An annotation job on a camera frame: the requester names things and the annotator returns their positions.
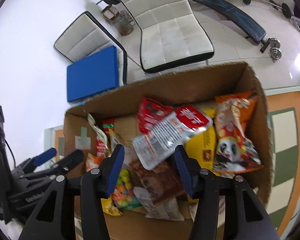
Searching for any red white jelly cup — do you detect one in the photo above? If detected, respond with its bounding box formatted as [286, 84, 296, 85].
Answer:
[133, 105, 213, 170]

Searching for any open cardboard milk box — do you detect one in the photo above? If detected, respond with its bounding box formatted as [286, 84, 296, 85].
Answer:
[63, 62, 278, 239]

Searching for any brown snack packet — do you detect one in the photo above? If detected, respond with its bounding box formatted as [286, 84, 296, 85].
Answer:
[130, 161, 185, 205]

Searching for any long barbell on floor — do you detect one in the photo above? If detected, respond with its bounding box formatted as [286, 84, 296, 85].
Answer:
[242, 0, 292, 19]

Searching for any colourful candy ball bag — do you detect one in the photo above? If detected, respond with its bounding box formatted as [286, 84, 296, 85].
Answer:
[111, 168, 141, 210]

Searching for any red green snack packet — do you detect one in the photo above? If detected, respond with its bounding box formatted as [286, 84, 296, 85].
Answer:
[98, 118, 115, 157]

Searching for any large yellow black snack bag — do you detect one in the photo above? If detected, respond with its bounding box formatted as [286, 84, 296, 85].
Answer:
[184, 108, 218, 178]

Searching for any clear plastic snack packet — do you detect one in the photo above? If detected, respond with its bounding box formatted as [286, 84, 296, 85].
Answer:
[87, 113, 109, 157]

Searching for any white chair with blue cushion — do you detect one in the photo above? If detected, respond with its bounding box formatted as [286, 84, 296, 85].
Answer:
[53, 11, 128, 86]

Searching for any clear mixed snack bag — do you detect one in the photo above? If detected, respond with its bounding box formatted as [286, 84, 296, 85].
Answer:
[109, 130, 138, 165]

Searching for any small yellow snack bag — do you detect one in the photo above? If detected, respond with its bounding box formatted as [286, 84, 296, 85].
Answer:
[101, 197, 122, 216]

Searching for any orange panda snack bag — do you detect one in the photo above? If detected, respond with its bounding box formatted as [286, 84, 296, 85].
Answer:
[213, 90, 263, 174]

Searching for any large water jug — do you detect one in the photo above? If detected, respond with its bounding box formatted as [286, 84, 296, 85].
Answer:
[113, 10, 134, 36]

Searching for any small red triangular packet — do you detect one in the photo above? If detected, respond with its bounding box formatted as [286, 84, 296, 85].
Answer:
[137, 98, 174, 134]

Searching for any grey barcode snack packet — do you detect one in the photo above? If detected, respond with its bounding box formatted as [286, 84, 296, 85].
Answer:
[133, 187, 185, 222]

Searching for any white padded chair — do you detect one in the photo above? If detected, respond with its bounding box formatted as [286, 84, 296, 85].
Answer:
[120, 0, 215, 74]

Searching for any chrome dumbbell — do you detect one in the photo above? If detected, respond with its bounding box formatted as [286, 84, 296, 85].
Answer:
[269, 37, 282, 61]

